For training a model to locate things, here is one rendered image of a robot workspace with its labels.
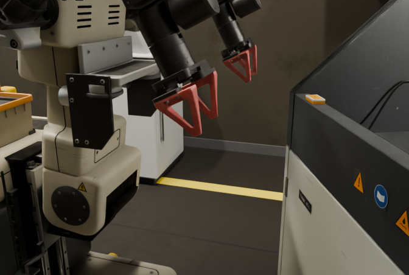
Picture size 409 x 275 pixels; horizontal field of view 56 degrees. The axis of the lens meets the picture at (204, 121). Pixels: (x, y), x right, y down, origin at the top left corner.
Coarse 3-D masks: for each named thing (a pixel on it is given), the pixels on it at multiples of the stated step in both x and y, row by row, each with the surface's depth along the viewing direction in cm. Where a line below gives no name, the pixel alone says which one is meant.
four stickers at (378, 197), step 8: (360, 176) 70; (360, 184) 70; (376, 184) 65; (360, 192) 70; (376, 192) 65; (384, 192) 63; (376, 200) 65; (384, 200) 63; (384, 208) 63; (400, 208) 58; (400, 216) 59; (408, 216) 57; (400, 224) 59; (408, 224) 57; (408, 232) 57
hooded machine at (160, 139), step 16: (128, 32) 233; (144, 48) 234; (160, 112) 249; (128, 128) 249; (144, 128) 246; (160, 128) 252; (176, 128) 281; (128, 144) 252; (144, 144) 249; (160, 144) 254; (176, 144) 284; (144, 160) 252; (160, 160) 256; (176, 160) 298; (144, 176) 256; (160, 176) 269
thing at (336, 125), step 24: (312, 120) 91; (336, 120) 80; (312, 144) 92; (336, 144) 79; (360, 144) 70; (384, 144) 66; (312, 168) 92; (336, 168) 80; (360, 168) 70; (384, 168) 63; (408, 168) 57; (336, 192) 80; (408, 192) 57; (360, 216) 71; (384, 216) 63; (384, 240) 63; (408, 240) 57; (408, 264) 57
